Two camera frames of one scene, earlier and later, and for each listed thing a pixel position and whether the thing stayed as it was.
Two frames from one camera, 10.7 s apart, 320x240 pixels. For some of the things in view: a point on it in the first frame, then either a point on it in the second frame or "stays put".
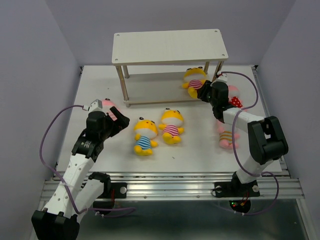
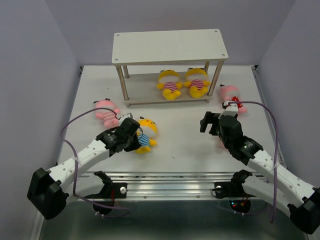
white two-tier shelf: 163,47 stays put
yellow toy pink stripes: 171,120 → 169,82
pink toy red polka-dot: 233,94 stays put
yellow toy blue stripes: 146,130 stays put
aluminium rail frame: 192,185 stays put
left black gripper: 122,122 → 135,145
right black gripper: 206,86 → 209,117
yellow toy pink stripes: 193,78 stays put
